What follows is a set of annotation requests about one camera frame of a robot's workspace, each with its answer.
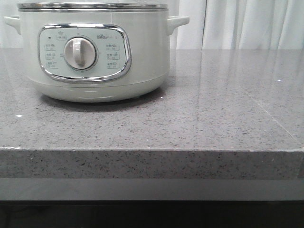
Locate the white curtain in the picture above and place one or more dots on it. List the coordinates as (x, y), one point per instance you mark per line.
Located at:
(239, 24)

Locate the glass lid with steel rim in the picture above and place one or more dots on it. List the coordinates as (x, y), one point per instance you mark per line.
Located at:
(95, 6)

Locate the pale green electric cooking pot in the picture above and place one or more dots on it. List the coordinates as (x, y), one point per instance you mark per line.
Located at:
(84, 54)

